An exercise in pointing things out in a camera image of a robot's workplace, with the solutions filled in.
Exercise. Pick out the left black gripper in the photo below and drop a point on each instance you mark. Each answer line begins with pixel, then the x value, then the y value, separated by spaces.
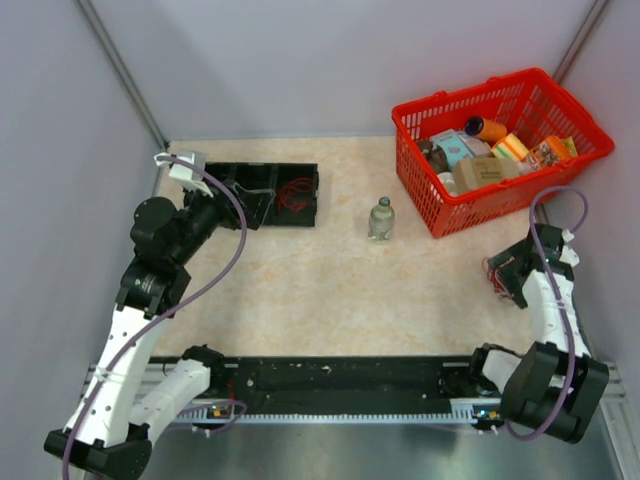
pixel 219 202

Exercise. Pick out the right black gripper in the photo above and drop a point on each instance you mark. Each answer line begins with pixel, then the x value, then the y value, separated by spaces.
pixel 504 257

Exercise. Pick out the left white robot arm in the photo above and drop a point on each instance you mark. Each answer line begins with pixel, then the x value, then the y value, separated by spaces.
pixel 111 433

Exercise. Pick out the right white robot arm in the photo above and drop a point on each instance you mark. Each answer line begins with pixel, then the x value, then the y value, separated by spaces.
pixel 557 379

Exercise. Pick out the black three-compartment tray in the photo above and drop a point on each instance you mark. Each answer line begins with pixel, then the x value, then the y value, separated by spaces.
pixel 272 194

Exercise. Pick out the brown cardboard box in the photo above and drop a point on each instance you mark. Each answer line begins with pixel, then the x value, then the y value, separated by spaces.
pixel 471 174

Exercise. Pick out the orange snack packet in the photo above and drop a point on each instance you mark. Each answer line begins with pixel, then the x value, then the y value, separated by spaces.
pixel 547 153

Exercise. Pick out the yellow sponge pack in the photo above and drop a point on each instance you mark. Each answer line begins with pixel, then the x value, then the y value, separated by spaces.
pixel 510 147

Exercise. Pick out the brown round item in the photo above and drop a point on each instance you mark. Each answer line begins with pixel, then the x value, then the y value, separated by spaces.
pixel 434 155

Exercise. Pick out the light blue package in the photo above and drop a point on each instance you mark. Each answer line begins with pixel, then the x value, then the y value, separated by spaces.
pixel 454 148

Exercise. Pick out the orange bottle with dark cap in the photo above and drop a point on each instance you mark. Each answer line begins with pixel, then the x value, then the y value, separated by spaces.
pixel 485 129

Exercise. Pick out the clear glass soda bottle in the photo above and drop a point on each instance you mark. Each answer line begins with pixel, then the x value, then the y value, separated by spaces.
pixel 381 220

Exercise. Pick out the red plastic shopping basket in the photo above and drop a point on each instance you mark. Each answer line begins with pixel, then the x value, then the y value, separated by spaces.
pixel 530 132

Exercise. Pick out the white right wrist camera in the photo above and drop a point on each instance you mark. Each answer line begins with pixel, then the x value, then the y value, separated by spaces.
pixel 568 254

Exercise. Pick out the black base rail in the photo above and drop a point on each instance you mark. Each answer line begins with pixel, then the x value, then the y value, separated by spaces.
pixel 348 385

